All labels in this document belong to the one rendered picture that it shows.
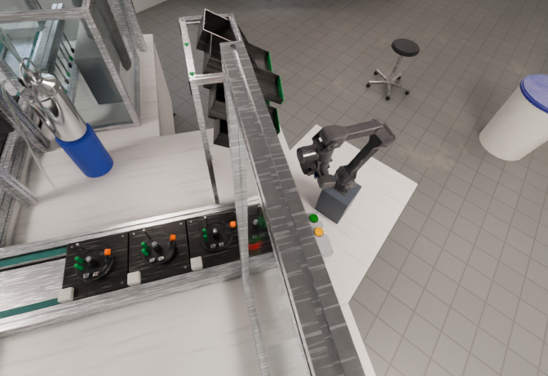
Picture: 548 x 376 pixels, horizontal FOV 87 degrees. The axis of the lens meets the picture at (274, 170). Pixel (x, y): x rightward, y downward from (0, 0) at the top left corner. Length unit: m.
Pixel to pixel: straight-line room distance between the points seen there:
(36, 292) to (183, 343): 0.63
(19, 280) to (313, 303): 1.48
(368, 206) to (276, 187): 1.39
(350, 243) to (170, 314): 0.86
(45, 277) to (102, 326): 0.32
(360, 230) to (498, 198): 2.04
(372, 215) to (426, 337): 1.14
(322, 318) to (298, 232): 0.06
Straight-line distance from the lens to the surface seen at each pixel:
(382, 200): 1.69
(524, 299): 3.02
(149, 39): 2.68
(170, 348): 1.38
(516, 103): 3.46
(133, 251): 1.40
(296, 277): 0.22
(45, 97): 1.45
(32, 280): 1.60
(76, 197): 1.78
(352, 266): 1.48
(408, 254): 2.63
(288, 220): 0.24
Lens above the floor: 2.20
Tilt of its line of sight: 55 degrees down
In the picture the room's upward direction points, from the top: 7 degrees clockwise
